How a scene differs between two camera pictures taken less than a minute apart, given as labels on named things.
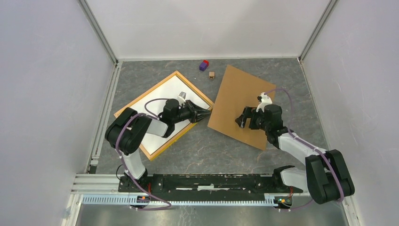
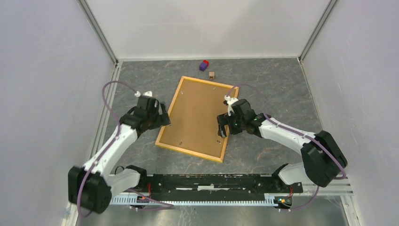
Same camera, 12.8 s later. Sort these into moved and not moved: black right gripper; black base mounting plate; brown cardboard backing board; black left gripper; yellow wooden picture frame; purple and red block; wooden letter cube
Moved: brown cardboard backing board; yellow wooden picture frame; black right gripper; black left gripper
Not moved: wooden letter cube; purple and red block; black base mounting plate
